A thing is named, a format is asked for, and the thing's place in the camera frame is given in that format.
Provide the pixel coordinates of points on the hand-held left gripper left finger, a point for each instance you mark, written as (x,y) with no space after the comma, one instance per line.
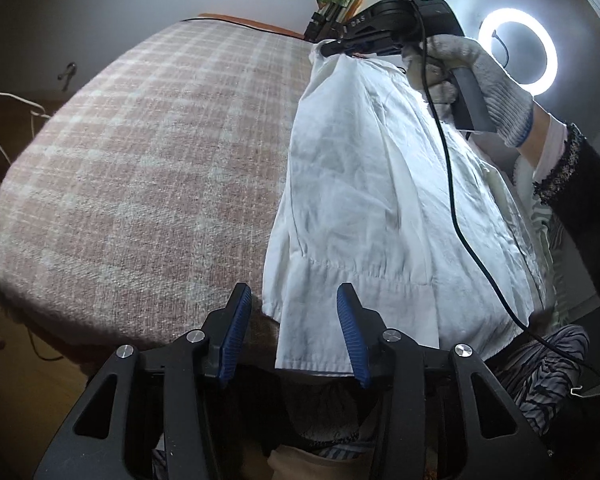
(234,320)

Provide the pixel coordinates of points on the person's right forearm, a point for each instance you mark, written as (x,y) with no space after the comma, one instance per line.
(590,185)

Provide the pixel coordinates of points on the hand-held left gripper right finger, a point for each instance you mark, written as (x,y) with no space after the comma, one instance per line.
(350,325)

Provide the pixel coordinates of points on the person's right hand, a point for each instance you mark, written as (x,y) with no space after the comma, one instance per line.
(500,90)

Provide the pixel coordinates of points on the white shirt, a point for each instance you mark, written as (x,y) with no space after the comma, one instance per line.
(370,185)

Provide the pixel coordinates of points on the pink plaid blanket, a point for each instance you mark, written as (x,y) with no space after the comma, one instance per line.
(130,160)

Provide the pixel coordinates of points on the green white striped cloth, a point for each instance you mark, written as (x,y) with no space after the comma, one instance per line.
(545,260)

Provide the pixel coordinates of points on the beige cloth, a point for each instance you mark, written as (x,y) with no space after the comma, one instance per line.
(320,467)

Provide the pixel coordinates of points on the grey camera tripod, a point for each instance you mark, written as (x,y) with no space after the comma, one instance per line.
(325,22)

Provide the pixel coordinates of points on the metal hook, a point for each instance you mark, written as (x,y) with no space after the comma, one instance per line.
(69,71)

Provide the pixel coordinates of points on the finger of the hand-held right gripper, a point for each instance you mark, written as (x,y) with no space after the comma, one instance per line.
(380,52)
(350,42)

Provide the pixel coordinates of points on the zebra striped garment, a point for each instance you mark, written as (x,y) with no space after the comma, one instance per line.
(545,375)

